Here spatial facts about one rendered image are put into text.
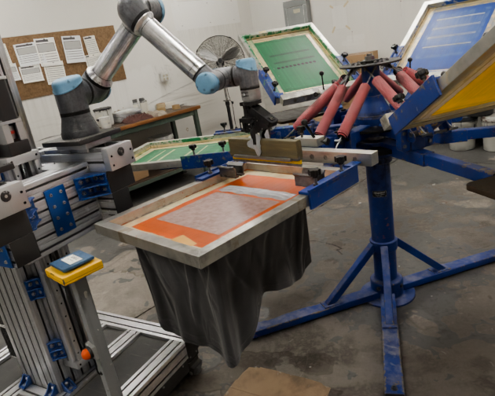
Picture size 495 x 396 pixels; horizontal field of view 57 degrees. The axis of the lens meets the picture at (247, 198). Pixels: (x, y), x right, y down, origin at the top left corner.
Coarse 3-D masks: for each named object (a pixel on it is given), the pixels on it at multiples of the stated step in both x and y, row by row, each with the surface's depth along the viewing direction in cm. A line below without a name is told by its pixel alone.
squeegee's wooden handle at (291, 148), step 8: (232, 144) 187; (240, 144) 184; (264, 144) 175; (272, 144) 172; (280, 144) 169; (288, 144) 166; (296, 144) 164; (232, 152) 189; (240, 152) 186; (248, 152) 182; (264, 152) 176; (272, 152) 173; (280, 152) 170; (288, 152) 168; (296, 152) 165; (296, 160) 166
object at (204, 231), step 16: (224, 208) 165; (240, 208) 162; (256, 208) 160; (272, 208) 157; (192, 224) 155; (208, 224) 153; (224, 224) 151; (240, 224) 148; (192, 240) 142; (208, 240) 140
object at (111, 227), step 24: (264, 168) 201; (288, 168) 191; (336, 168) 177; (168, 192) 183; (192, 192) 188; (120, 216) 166; (264, 216) 142; (288, 216) 147; (120, 240) 152; (144, 240) 140; (168, 240) 136; (216, 240) 130; (240, 240) 133; (192, 264) 125
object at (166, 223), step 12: (240, 180) 196; (252, 180) 193; (264, 180) 190; (276, 180) 187; (216, 192) 184; (228, 192) 182; (180, 204) 178; (192, 204) 175; (204, 204) 173; (216, 204) 171; (228, 204) 168; (156, 216) 169; (168, 216) 167; (180, 216) 165; (192, 216) 163; (204, 216) 161; (144, 228) 160; (156, 228) 158; (168, 228) 156; (180, 228) 154
